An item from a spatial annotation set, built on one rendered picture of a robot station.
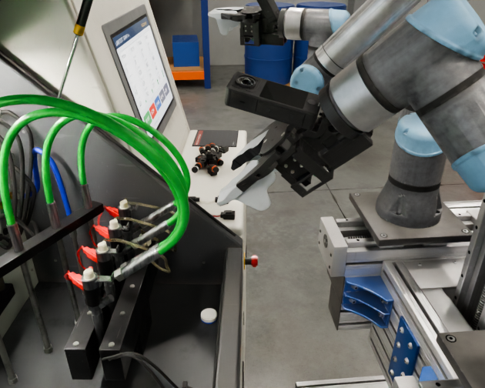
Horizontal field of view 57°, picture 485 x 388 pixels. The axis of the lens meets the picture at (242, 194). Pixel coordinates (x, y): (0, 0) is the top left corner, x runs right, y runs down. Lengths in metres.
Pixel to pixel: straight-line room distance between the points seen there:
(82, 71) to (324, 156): 0.64
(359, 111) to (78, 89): 0.71
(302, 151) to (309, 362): 1.66
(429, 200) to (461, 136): 0.62
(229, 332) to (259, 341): 1.29
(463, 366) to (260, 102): 0.52
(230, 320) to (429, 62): 0.64
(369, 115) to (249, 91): 0.14
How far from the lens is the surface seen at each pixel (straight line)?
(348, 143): 0.55
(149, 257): 0.77
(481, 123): 0.49
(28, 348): 1.15
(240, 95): 0.54
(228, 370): 0.85
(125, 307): 0.95
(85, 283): 0.83
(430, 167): 1.06
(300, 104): 0.54
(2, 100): 0.72
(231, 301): 0.98
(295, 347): 2.19
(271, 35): 1.21
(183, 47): 6.09
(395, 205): 1.10
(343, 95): 0.51
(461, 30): 0.48
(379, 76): 0.49
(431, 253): 1.18
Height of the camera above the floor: 1.60
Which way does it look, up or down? 29 degrees down
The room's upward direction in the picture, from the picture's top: straight up
